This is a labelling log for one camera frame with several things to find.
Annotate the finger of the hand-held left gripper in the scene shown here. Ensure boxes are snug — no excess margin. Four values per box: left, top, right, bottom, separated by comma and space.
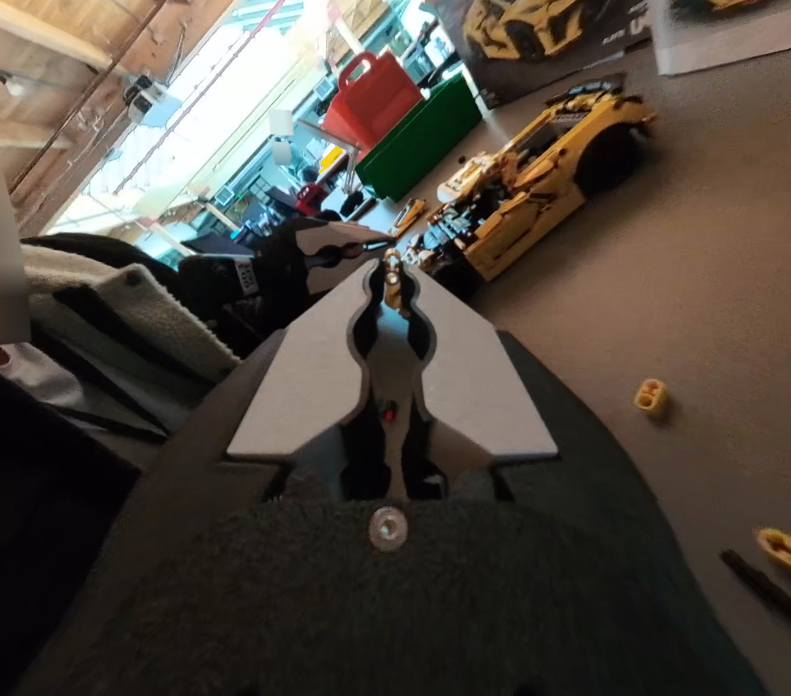
294, 220, 398, 254
304, 259, 372, 298

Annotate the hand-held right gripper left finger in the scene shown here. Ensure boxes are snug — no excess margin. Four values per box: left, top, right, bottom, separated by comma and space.
226, 259, 393, 500

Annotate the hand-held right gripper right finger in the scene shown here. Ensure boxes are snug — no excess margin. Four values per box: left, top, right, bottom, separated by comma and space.
402, 264, 560, 500

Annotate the small yellow black pin assembly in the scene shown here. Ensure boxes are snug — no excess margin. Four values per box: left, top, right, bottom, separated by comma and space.
382, 247, 414, 321

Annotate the yellow headlight panel piece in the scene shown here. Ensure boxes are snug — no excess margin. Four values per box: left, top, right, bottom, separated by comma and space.
387, 197, 429, 240

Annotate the yellow toy brick car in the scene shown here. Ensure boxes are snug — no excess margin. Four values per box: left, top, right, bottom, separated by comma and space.
405, 73, 660, 303

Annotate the small red bin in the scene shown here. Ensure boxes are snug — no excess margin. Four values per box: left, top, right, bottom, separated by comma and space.
295, 182, 327, 217

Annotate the green plastic bin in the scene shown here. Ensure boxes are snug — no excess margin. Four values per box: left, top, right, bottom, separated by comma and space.
355, 71, 484, 204

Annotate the red plastic tote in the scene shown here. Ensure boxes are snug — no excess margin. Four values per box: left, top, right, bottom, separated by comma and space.
320, 49, 428, 154

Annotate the yellow two-hole connector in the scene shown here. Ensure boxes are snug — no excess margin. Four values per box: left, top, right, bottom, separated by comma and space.
633, 377, 670, 421

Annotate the white striped shirt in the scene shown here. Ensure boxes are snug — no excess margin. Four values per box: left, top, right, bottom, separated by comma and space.
0, 341, 168, 444

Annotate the long black axle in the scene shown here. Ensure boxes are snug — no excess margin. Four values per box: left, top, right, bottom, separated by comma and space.
718, 548, 791, 624

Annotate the yellow holed plate piece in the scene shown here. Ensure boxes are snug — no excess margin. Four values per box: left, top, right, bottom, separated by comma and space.
754, 526, 791, 572

